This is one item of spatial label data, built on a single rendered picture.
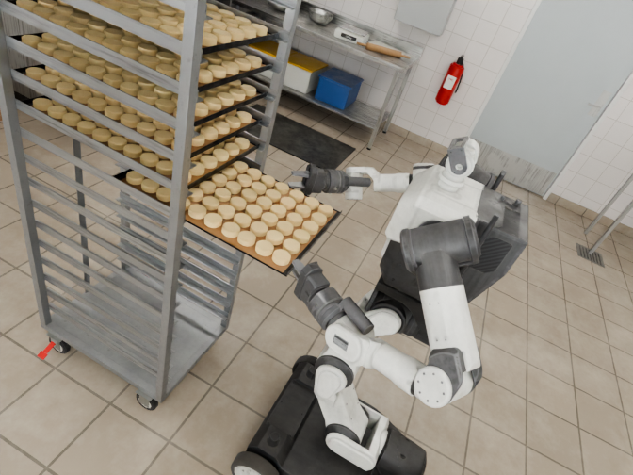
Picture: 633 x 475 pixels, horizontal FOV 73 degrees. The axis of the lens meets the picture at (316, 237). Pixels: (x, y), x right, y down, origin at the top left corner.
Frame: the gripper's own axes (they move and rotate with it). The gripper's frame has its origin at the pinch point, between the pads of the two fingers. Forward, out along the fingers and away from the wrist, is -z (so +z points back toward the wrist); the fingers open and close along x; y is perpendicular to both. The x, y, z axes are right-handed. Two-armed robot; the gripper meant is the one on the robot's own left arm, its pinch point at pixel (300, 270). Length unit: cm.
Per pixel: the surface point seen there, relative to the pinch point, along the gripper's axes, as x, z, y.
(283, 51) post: 40, -51, -14
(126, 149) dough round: 10, -50, 31
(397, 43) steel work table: -16, -269, -305
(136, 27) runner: 45, -44, 31
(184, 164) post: 19.4, -26.8, 23.8
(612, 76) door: 26, -102, -418
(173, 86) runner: 36, -34, 25
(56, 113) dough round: 10, -73, 44
